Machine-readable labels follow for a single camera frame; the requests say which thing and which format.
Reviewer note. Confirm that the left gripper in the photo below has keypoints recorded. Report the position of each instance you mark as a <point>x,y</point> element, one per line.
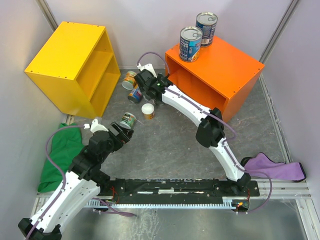
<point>124,136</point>

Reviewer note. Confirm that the tall blue red can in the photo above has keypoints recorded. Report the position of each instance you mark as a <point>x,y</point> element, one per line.
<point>135,95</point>

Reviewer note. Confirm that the dark blue can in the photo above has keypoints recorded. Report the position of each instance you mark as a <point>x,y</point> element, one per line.
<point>190,43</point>

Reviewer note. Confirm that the orange shelf cabinet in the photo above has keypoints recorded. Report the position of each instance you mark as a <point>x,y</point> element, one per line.
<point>222,77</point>

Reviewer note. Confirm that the blue can pull tab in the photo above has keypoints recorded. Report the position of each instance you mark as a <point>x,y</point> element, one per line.
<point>207,22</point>

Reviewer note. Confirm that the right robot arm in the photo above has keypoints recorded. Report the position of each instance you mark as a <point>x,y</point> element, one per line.
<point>210,125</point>

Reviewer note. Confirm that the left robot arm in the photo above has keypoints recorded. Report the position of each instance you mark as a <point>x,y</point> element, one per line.
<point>80,183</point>

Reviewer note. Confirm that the green label can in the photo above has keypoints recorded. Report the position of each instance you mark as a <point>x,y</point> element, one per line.
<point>128,120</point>

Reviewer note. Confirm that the white lid yellow can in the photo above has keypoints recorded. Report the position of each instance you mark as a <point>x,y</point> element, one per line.
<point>148,111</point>

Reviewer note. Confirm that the orange label can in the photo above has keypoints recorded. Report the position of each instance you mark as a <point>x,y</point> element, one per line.
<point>129,81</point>

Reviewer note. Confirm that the green cloth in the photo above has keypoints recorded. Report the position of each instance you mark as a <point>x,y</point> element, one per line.
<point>65,145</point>

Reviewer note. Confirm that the yellow shelf cabinet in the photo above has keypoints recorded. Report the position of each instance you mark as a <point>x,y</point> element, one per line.
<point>77,69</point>

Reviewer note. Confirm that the purple cloth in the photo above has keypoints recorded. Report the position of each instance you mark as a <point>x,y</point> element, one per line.
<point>261,164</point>

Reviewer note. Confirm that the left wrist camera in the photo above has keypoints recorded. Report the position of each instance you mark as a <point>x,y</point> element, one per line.
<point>95,126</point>

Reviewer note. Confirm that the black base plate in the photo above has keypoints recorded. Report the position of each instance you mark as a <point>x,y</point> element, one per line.
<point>175,191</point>

